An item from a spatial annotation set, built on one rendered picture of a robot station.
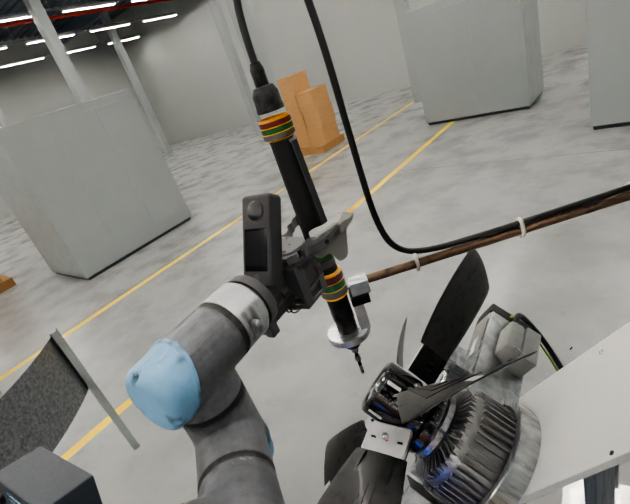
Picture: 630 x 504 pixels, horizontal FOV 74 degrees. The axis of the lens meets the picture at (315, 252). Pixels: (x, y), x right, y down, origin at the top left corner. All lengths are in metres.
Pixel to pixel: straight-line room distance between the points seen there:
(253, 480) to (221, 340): 0.13
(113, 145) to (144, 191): 0.80
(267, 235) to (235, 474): 0.25
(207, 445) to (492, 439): 0.57
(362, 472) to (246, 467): 0.46
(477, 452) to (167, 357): 0.61
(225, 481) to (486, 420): 0.58
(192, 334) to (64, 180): 6.41
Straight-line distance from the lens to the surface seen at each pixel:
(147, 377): 0.42
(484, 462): 0.89
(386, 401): 0.89
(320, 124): 8.91
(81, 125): 7.00
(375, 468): 0.86
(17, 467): 1.31
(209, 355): 0.43
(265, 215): 0.51
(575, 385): 0.93
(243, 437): 0.46
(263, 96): 0.56
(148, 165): 7.33
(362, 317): 0.68
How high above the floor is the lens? 1.87
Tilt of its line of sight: 24 degrees down
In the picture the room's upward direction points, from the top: 20 degrees counter-clockwise
